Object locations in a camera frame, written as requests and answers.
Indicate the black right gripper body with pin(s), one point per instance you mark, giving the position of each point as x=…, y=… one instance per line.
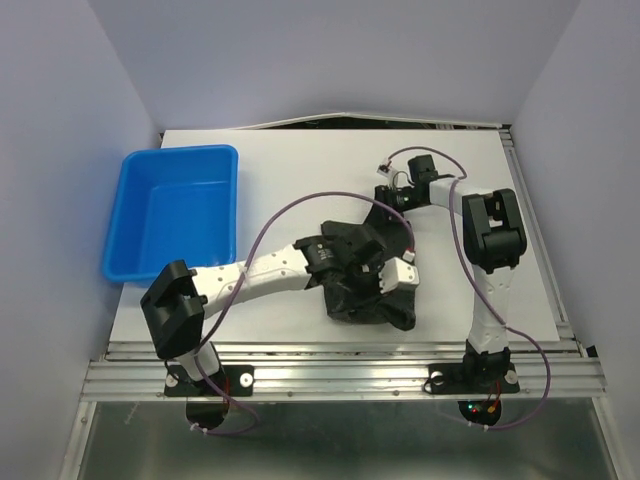
x=404, y=200

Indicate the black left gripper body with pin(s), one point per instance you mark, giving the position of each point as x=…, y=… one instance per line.
x=362, y=278

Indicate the black dotted skirt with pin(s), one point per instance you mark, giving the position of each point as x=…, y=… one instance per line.
x=396, y=308

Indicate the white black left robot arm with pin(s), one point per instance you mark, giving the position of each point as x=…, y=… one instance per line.
x=181, y=298

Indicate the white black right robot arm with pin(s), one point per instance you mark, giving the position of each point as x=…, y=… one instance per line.
x=490, y=239

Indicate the blue plastic bin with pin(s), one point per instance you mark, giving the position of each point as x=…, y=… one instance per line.
x=172, y=204

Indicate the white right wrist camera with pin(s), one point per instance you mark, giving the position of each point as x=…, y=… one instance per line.
x=390, y=173

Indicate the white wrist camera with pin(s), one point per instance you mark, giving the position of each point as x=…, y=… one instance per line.
x=399, y=273
x=390, y=173

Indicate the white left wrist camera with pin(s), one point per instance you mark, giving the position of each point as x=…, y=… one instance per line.
x=399, y=273

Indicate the aluminium table edge rail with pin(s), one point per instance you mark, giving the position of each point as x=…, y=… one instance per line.
x=130, y=371

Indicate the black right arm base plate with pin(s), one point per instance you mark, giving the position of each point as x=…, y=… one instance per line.
x=447, y=379

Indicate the right side aluminium rail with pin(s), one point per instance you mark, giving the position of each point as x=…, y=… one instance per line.
x=563, y=325

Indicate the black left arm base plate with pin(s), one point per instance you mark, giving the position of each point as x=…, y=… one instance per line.
x=234, y=380

